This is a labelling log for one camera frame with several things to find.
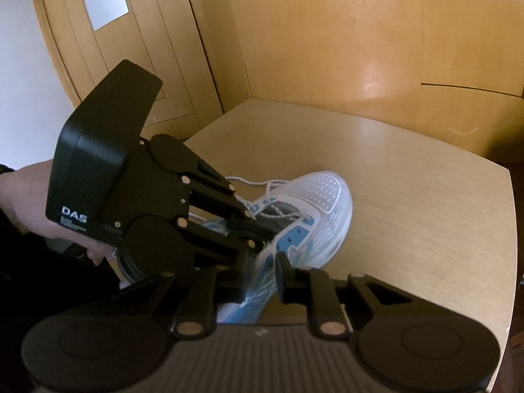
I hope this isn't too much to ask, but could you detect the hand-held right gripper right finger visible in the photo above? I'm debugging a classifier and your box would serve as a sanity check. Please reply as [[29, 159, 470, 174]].
[[275, 252, 414, 340]]

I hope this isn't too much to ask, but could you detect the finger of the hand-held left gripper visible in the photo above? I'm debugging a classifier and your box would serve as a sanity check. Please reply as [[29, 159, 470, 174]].
[[181, 163, 268, 231], [179, 217, 284, 265]]

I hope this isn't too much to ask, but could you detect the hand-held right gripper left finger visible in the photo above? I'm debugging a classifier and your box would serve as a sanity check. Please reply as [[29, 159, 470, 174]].
[[119, 252, 256, 340]]

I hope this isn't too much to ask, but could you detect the white and blue sneaker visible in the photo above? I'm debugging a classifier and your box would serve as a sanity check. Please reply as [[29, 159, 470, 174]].
[[117, 171, 353, 324]]

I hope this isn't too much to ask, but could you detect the person's left hand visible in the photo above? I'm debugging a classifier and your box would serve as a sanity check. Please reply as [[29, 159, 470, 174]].
[[1, 159, 120, 267]]

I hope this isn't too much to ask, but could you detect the wooden door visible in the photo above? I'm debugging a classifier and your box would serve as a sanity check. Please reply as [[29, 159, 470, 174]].
[[27, 0, 224, 132]]

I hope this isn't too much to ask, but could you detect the wooden wardrobe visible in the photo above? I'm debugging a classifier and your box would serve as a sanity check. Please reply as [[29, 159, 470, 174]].
[[180, 0, 524, 160]]

